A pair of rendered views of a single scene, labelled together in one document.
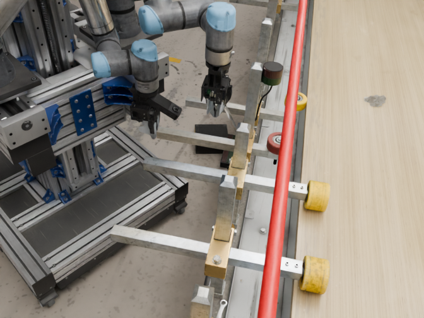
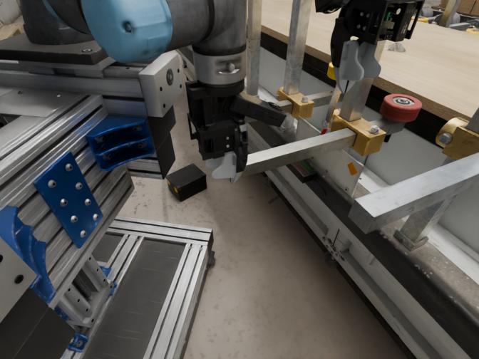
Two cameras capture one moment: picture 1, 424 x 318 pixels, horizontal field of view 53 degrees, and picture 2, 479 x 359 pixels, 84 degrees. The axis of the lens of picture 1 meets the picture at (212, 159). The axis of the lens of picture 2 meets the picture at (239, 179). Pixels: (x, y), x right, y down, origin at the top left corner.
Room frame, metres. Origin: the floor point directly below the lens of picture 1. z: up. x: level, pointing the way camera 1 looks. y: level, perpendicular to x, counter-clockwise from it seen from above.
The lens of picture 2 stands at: (0.77, 0.42, 1.18)
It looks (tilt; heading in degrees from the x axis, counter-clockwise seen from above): 41 degrees down; 327
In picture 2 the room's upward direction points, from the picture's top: straight up
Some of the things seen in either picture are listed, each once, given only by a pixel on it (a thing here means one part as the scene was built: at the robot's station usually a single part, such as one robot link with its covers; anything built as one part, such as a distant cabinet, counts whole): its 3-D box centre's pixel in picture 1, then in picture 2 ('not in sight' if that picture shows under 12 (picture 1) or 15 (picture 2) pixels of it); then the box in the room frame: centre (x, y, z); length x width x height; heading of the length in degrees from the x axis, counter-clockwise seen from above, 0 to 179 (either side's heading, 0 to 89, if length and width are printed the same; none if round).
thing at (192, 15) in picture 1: (199, 12); not in sight; (1.13, 0.06, 1.28); 0.11 x 0.11 x 0.08; 28
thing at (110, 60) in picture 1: (110, 60); (141, 12); (1.11, 0.32, 1.12); 0.11 x 0.11 x 0.08; 18
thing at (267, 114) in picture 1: (240, 110); (282, 108); (1.32, -0.10, 0.81); 0.44 x 0.03 x 0.04; 81
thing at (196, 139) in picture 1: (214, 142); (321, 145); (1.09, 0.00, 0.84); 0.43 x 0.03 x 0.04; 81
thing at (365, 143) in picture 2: (246, 144); (353, 129); (1.09, -0.11, 0.85); 0.14 x 0.06 x 0.05; 171
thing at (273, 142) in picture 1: (277, 151); (394, 121); (1.05, -0.22, 0.85); 0.08 x 0.08 x 0.11
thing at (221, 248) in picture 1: (220, 248); not in sight; (0.59, -0.04, 0.95); 0.14 x 0.06 x 0.05; 171
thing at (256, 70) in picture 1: (248, 126); (353, 102); (1.11, -0.11, 0.91); 0.04 x 0.04 x 0.48; 81
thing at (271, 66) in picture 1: (267, 96); not in sight; (1.10, -0.16, 1.04); 0.06 x 0.06 x 0.22; 81
